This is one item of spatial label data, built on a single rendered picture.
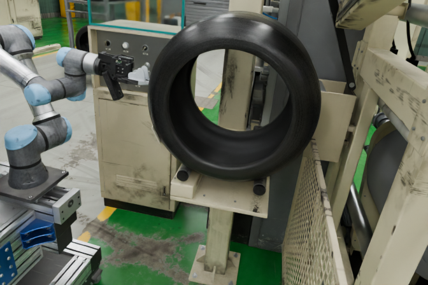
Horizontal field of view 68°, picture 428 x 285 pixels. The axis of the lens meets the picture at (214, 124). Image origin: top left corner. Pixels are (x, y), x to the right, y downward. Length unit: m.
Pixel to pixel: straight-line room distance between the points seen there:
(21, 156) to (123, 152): 0.83
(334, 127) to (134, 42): 1.18
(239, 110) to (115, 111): 0.90
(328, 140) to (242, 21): 0.66
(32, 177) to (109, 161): 0.82
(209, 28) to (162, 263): 1.50
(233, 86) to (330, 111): 0.41
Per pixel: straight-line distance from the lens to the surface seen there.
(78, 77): 1.28
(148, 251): 2.15
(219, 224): 1.76
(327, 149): 1.40
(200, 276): 2.01
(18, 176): 1.51
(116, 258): 2.13
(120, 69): 1.18
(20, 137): 1.43
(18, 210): 1.57
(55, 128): 1.51
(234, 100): 1.39
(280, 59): 0.94
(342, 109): 1.34
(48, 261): 1.91
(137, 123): 2.01
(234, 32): 0.94
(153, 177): 2.16
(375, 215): 1.95
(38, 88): 1.21
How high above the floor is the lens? 1.55
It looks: 24 degrees down
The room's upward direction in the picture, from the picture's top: 5 degrees clockwise
